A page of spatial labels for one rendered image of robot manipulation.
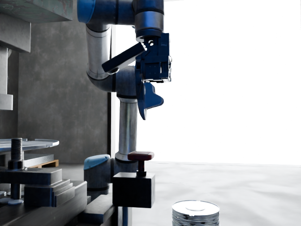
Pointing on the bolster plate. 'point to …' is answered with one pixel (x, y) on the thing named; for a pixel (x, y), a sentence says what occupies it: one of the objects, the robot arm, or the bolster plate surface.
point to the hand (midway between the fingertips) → (141, 115)
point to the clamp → (35, 181)
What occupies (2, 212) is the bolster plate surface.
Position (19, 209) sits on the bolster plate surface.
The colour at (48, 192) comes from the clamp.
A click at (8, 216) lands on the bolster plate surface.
